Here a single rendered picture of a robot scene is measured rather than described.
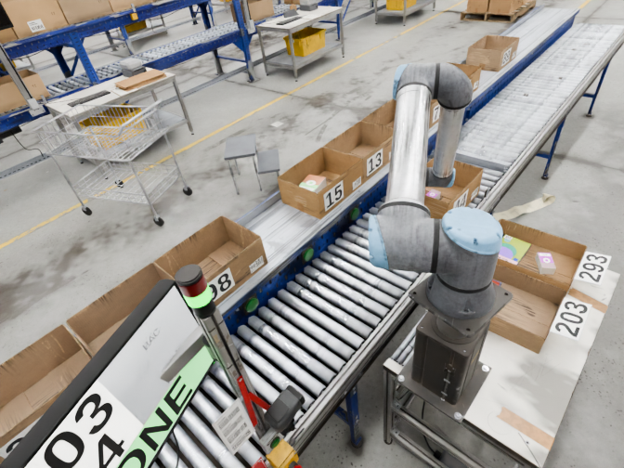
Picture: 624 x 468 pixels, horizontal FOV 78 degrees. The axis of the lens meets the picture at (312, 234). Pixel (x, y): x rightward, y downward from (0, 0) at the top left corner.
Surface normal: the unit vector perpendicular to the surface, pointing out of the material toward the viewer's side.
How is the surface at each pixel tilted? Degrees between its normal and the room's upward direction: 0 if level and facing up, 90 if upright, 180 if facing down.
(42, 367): 89
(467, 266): 88
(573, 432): 0
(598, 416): 0
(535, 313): 1
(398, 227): 23
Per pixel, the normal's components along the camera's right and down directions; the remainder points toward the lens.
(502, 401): -0.12, -0.75
